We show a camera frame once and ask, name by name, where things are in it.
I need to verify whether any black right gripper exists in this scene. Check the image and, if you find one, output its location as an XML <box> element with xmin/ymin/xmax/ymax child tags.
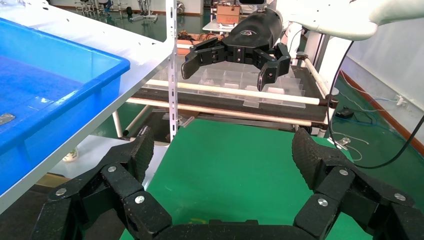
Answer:
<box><xmin>180</xmin><ymin>8</ymin><xmax>292</xmax><ymax>92</ymax></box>

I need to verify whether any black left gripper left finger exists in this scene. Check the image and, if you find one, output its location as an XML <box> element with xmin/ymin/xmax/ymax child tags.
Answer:
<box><xmin>31</xmin><ymin>125</ymin><xmax>173</xmax><ymax>240</ymax></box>

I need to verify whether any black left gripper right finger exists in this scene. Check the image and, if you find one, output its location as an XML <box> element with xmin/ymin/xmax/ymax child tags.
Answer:
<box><xmin>292</xmin><ymin>127</ymin><xmax>424</xmax><ymax>240</ymax></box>

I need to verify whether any clear plastic organizer box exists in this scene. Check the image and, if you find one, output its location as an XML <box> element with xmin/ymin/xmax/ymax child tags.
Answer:
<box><xmin>142</xmin><ymin>62</ymin><xmax>307</xmax><ymax>109</ymax></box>

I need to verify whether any closed brown cardboard box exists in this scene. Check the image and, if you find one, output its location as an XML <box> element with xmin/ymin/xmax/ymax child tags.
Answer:
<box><xmin>215</xmin><ymin>4</ymin><xmax>242</xmax><ymax>26</ymax></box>

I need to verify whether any wooden tray black mat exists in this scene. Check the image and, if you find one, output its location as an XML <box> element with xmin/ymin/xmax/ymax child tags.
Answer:
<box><xmin>0</xmin><ymin>172</ymin><xmax>72</xmax><ymax>240</ymax></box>

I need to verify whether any blue plastic tray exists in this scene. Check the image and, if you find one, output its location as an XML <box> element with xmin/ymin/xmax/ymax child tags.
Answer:
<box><xmin>0</xmin><ymin>18</ymin><xmax>131</xmax><ymax>196</ymax></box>

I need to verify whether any long white rack pipe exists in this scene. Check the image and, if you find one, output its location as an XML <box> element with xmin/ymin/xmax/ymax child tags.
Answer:
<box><xmin>127</xmin><ymin>97</ymin><xmax>314</xmax><ymax>127</ymax></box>
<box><xmin>145</xmin><ymin>79</ymin><xmax>321</xmax><ymax>106</ymax></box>

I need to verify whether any small silver metal clamp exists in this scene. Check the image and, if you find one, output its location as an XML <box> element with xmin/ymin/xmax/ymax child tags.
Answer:
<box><xmin>327</xmin><ymin>137</ymin><xmax>352</xmax><ymax>150</ymax></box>

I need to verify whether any white cup green print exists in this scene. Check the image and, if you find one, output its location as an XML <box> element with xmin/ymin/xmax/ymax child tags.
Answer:
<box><xmin>62</xmin><ymin>146</ymin><xmax>80</xmax><ymax>163</ymax></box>

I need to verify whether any white rack leg pipe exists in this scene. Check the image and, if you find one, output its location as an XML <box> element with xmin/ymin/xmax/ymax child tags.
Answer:
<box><xmin>123</xmin><ymin>105</ymin><xmax>152</xmax><ymax>137</ymax></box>
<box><xmin>112</xmin><ymin>110</ymin><xmax>123</xmax><ymax>138</ymax></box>

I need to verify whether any black rack mat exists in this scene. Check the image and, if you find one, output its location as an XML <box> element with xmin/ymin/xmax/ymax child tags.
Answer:
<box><xmin>132</xmin><ymin>64</ymin><xmax>332</xmax><ymax>123</ymax></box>

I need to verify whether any black power adapter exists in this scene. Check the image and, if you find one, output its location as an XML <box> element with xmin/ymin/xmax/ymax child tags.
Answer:
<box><xmin>335</xmin><ymin>107</ymin><xmax>355</xmax><ymax>119</ymax></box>

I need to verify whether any white perforated shelf leg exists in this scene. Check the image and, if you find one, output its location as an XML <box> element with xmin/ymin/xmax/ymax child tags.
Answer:
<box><xmin>165</xmin><ymin>0</ymin><xmax>180</xmax><ymax>143</ymax></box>

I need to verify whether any short white rack pipe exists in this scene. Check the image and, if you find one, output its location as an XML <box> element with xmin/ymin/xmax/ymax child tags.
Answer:
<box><xmin>303</xmin><ymin>56</ymin><xmax>332</xmax><ymax>97</ymax></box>

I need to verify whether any white robot body column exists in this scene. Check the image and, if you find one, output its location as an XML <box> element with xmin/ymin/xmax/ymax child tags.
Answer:
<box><xmin>287</xmin><ymin>22</ymin><xmax>353</xmax><ymax>100</ymax></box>

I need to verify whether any green table cloth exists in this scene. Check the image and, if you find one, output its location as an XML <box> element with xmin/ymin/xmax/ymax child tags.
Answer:
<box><xmin>119</xmin><ymin>118</ymin><xmax>375</xmax><ymax>240</ymax></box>

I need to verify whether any white metal shelf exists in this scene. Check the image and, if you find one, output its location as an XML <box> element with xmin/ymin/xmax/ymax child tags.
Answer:
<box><xmin>0</xmin><ymin>0</ymin><xmax>175</xmax><ymax>215</ymax></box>

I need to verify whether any black cable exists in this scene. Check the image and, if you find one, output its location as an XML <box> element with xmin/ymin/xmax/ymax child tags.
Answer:
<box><xmin>326</xmin><ymin>41</ymin><xmax>424</xmax><ymax>170</ymax></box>

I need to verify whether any white floor cable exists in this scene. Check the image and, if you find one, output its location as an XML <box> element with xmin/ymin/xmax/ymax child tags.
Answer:
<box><xmin>331</xmin><ymin>130</ymin><xmax>370</xmax><ymax>162</ymax></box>

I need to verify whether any blue floor cable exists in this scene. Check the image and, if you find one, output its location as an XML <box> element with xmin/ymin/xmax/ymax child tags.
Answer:
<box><xmin>332</xmin><ymin>112</ymin><xmax>398</xmax><ymax>133</ymax></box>

